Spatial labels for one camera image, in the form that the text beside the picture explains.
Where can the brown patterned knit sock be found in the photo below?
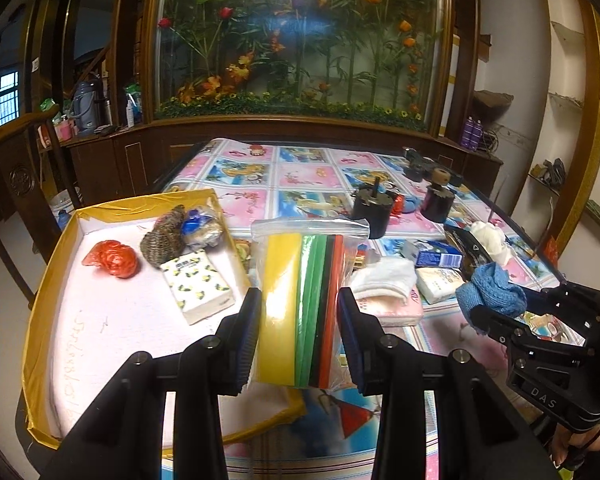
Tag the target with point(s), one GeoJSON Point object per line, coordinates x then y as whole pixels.
{"type": "Point", "coordinates": [162, 242]}

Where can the blue knit cloth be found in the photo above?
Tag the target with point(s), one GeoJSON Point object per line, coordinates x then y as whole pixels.
{"type": "Point", "coordinates": [490, 287]}

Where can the white towel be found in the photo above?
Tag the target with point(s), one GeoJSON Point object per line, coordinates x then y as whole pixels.
{"type": "Point", "coordinates": [385, 277]}

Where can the round wooden cap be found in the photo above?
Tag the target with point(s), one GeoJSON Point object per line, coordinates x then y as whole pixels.
{"type": "Point", "coordinates": [439, 177]}

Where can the small blue knit item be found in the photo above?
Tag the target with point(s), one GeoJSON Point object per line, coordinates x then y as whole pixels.
{"type": "Point", "coordinates": [409, 204]}

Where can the small blue carton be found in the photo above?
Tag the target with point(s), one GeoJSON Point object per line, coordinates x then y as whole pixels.
{"type": "Point", "coordinates": [440, 259]}

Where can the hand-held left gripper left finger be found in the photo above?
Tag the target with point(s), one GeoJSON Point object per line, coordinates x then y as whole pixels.
{"type": "Point", "coordinates": [247, 340]}

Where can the black cylinder with ornate rim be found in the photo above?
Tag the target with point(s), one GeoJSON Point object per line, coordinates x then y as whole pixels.
{"type": "Point", "coordinates": [437, 205]}

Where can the red patterned bag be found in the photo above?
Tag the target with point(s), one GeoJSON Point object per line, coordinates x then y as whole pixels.
{"type": "Point", "coordinates": [551, 251]}

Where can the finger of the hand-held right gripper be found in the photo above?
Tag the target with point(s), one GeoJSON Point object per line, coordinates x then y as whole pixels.
{"type": "Point", "coordinates": [490, 322]}
{"type": "Point", "coordinates": [560, 297]}

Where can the yellow cardboard box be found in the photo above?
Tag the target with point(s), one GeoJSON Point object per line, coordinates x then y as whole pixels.
{"type": "Point", "coordinates": [105, 320]}

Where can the white tissue pack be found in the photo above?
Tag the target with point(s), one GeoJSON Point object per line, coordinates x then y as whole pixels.
{"type": "Point", "coordinates": [437, 282]}

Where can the black pouch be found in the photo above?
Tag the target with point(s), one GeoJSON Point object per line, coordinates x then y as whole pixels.
{"type": "Point", "coordinates": [462, 245]}

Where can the white soft cloth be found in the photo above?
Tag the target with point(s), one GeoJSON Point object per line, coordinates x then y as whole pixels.
{"type": "Point", "coordinates": [490, 237]}

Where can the wooden sideboard cabinet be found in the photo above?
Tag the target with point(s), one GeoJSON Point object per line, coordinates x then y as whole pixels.
{"type": "Point", "coordinates": [145, 160]}

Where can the dark ornate metal object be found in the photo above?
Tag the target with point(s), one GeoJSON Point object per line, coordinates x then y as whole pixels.
{"type": "Point", "coordinates": [420, 162]}

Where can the black cylinder with rod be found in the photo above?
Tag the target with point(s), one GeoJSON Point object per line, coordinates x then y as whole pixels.
{"type": "Point", "coordinates": [370, 215]}

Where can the white squeeze bottle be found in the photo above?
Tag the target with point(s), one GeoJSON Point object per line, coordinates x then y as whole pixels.
{"type": "Point", "coordinates": [130, 114]}

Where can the lemon print tissue pack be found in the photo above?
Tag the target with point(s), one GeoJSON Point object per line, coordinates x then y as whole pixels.
{"type": "Point", "coordinates": [197, 285]}

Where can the red plastic bag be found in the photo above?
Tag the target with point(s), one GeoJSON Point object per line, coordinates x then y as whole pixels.
{"type": "Point", "coordinates": [112, 259]}

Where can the person's right forearm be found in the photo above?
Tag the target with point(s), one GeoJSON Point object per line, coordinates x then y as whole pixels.
{"type": "Point", "coordinates": [595, 452]}

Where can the pink container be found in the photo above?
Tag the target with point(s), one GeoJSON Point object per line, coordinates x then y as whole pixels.
{"type": "Point", "coordinates": [63, 131]}

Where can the white plastic bucket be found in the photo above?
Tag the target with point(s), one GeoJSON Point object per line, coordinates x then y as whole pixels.
{"type": "Point", "coordinates": [62, 202]}

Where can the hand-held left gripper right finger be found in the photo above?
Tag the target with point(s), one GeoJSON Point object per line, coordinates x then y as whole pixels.
{"type": "Point", "coordinates": [352, 345]}

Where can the carved wooden chair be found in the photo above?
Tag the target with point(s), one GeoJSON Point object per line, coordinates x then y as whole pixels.
{"type": "Point", "coordinates": [25, 170]}

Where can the zip bag of coloured sheets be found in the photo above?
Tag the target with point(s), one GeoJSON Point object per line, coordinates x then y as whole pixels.
{"type": "Point", "coordinates": [285, 300]}

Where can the barred window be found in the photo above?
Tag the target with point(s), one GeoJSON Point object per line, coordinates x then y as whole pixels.
{"type": "Point", "coordinates": [5, 97]}

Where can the printed fruit tablecloth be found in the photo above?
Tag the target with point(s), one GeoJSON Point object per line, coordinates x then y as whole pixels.
{"type": "Point", "coordinates": [305, 180]}

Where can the glass flower display case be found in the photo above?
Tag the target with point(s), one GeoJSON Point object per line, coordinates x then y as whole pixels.
{"type": "Point", "coordinates": [305, 60]}

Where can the purple bottle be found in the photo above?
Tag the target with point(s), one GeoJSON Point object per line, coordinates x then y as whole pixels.
{"type": "Point", "coordinates": [478, 134]}
{"type": "Point", "coordinates": [467, 132]}

